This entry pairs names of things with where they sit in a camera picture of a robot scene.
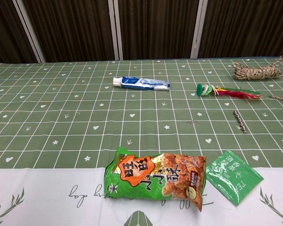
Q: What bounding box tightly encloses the green grid tablecloth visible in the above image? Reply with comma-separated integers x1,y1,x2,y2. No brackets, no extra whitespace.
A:
0,56,283,226

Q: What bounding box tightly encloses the colourful feather shuttlecock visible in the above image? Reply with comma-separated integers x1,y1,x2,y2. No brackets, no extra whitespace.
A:
196,83,263,100

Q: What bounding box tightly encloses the white screen frame post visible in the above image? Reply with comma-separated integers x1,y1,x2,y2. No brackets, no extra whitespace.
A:
108,0,124,61
13,0,47,64
190,0,208,59

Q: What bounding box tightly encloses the green tea packet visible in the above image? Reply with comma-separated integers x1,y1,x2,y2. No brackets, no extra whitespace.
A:
206,150,265,207

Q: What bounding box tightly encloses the blue white toothpaste tube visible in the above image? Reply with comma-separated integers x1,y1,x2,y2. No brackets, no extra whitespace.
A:
113,76,171,91

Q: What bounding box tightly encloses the orange green snack bag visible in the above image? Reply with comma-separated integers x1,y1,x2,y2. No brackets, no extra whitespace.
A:
104,146,207,212

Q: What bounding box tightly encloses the beige braided rope bundle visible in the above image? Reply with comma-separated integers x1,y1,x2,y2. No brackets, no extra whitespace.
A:
231,56,283,103

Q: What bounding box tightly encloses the dark ribbed screen panel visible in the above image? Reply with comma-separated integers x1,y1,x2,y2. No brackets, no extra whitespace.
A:
198,0,283,58
117,0,200,60
22,0,116,63
0,0,40,64

